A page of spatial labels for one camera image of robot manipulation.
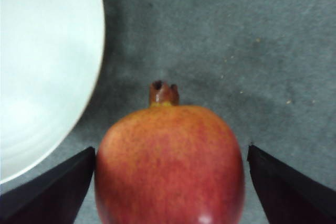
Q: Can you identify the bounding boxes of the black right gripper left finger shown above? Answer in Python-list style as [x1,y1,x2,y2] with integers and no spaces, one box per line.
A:
[0,147,96,224]

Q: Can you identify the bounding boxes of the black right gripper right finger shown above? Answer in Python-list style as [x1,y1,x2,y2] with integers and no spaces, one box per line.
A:
[247,144,336,224]

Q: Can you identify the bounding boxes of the red pomegranate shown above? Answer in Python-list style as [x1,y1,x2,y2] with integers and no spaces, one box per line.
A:
[94,80,246,224]

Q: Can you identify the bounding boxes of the white plate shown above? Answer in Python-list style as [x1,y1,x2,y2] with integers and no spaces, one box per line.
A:
[0,0,106,184]

